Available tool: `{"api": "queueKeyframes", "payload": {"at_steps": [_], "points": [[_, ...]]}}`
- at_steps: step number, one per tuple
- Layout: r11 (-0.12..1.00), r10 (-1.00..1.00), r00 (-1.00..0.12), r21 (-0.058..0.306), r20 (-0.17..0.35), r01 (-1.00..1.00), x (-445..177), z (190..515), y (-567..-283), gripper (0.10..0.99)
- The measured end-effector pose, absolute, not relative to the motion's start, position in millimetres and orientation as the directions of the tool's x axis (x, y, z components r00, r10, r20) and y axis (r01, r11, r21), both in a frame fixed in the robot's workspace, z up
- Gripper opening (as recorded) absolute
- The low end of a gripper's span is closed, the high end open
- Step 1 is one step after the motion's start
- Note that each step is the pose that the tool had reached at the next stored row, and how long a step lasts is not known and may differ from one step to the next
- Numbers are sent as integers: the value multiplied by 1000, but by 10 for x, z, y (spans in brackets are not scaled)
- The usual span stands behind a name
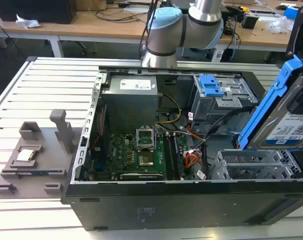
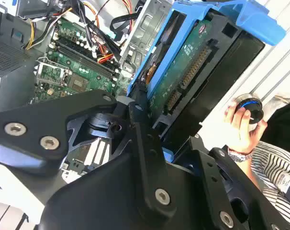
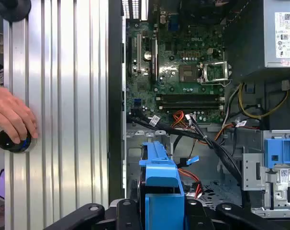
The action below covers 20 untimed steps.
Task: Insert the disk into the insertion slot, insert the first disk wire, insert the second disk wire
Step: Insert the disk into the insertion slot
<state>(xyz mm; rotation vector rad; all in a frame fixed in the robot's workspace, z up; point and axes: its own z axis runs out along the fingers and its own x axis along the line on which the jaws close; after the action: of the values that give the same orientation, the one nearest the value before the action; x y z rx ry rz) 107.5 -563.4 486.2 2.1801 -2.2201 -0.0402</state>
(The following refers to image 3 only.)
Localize grey white wires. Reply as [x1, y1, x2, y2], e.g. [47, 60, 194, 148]
[221, 83, 242, 126]

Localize metal locking lever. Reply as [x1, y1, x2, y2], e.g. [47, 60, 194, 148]
[200, 79, 233, 86]

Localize blue drive carrier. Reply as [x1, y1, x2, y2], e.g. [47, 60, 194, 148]
[264, 135, 290, 170]

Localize person's hand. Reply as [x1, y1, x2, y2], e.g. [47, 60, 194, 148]
[0, 85, 39, 145]

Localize red orange disk power wire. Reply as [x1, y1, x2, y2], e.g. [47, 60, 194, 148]
[178, 167, 205, 200]

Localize black round object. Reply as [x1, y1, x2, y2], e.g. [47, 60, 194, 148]
[0, 0, 33, 23]

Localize round black tool blue ring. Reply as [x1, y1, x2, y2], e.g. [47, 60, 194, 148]
[0, 128, 33, 154]

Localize green Dell motherboard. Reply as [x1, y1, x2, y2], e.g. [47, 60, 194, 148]
[125, 13, 229, 125]

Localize orange red wire bundle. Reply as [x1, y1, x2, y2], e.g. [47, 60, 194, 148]
[170, 111, 185, 129]

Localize grey metal disk bay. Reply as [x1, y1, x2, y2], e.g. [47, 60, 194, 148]
[126, 123, 172, 154]

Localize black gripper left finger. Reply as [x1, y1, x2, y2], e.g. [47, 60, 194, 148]
[43, 198, 142, 230]

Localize thick black wire bundle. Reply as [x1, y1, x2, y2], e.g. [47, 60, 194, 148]
[127, 114, 252, 210]

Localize grey power supply unit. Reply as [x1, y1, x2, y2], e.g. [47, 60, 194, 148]
[263, 0, 290, 69]

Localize yellow wire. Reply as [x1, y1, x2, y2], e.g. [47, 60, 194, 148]
[238, 82, 290, 120]

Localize black RAM slot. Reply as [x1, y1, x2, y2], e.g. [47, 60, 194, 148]
[156, 104, 226, 111]
[156, 93, 226, 98]
[156, 96, 226, 102]
[156, 100, 226, 107]

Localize white expansion slot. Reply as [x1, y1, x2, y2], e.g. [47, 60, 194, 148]
[136, 33, 143, 73]

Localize black graphics card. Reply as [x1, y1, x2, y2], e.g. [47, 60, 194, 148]
[149, 37, 159, 84]

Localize black expansion slot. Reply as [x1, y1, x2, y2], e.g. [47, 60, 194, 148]
[128, 35, 135, 78]

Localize black disk wire blue tab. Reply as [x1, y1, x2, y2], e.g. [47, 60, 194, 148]
[172, 134, 201, 168]

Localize open black PC case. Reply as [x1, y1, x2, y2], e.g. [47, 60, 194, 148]
[108, 0, 290, 220]

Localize grey metal drive cage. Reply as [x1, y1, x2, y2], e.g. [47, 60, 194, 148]
[241, 130, 290, 218]

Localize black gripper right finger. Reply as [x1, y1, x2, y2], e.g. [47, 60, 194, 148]
[185, 199, 288, 230]

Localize CPU socket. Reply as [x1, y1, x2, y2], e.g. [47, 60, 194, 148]
[178, 64, 200, 83]

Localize metal socket cover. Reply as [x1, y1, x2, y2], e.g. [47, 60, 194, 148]
[199, 61, 229, 85]

